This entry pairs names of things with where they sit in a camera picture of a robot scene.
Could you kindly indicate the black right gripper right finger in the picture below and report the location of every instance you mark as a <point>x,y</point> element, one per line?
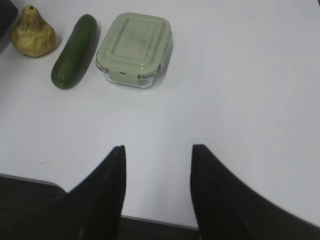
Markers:
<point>227,209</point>

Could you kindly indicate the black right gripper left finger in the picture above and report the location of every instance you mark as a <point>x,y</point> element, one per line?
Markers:
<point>92,210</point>

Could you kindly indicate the green cucumber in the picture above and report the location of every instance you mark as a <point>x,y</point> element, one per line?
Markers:
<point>77,53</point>

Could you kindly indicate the green lidded glass container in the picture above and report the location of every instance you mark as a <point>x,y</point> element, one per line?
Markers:
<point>134,49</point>

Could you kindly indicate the yellow pear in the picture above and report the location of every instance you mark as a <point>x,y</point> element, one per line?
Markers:
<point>32,35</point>

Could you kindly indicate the navy blue lunch bag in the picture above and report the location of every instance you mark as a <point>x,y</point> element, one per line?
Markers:
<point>8,15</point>

